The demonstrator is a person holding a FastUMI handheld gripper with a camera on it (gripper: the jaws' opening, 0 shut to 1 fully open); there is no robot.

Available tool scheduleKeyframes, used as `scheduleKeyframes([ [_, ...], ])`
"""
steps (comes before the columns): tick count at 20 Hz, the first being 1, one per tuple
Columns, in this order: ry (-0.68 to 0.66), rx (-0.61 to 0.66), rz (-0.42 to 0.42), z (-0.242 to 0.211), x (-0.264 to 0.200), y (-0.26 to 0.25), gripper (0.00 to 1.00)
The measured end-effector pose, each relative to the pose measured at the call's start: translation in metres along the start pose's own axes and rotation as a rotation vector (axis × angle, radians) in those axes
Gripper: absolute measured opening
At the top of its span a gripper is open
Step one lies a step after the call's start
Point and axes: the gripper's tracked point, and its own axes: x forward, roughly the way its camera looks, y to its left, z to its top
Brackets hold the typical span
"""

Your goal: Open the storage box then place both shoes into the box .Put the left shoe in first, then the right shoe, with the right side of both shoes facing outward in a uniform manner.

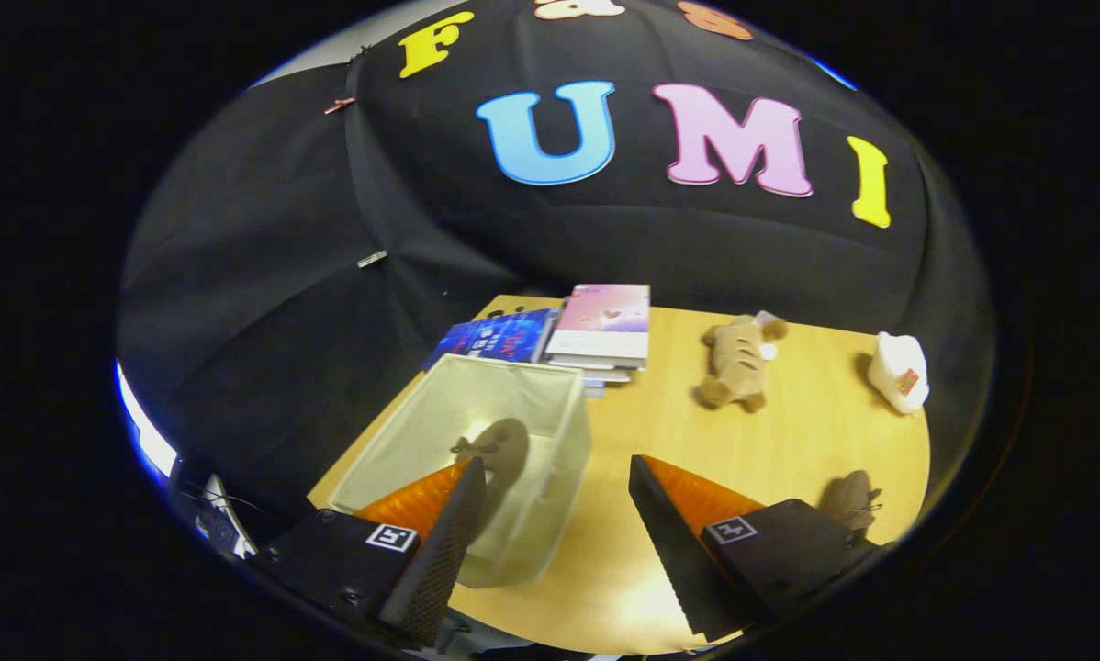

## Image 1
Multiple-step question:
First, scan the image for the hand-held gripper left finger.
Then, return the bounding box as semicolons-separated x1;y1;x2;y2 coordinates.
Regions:
254;457;487;649

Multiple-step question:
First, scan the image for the blue book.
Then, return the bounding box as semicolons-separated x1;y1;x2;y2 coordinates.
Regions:
421;308;556;372

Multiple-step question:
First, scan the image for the black backdrop cloth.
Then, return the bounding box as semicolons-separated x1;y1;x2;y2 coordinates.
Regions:
117;0;992;543

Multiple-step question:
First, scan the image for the white plush toy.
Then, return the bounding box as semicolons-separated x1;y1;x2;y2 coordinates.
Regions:
866;331;931;417

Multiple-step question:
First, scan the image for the white book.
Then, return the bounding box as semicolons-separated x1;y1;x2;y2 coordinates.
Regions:
550;356;639;398

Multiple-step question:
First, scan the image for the pink book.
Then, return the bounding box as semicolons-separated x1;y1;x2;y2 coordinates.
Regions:
545;284;651;369

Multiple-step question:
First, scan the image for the lit computer monitor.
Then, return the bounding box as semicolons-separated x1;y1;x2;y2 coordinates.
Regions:
114;360;181;481

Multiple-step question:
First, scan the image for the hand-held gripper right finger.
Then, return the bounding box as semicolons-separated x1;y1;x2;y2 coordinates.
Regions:
628;454;886;644

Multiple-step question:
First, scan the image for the tan bread plush toy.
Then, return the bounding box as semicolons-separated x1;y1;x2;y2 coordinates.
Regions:
696;312;789;415

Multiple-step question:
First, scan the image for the brown bow shoe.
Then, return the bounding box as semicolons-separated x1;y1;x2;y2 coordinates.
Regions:
449;418;531;515
820;470;884;535

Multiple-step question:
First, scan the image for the pale green fabric storage box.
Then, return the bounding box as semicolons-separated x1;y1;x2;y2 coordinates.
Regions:
328;353;593;589

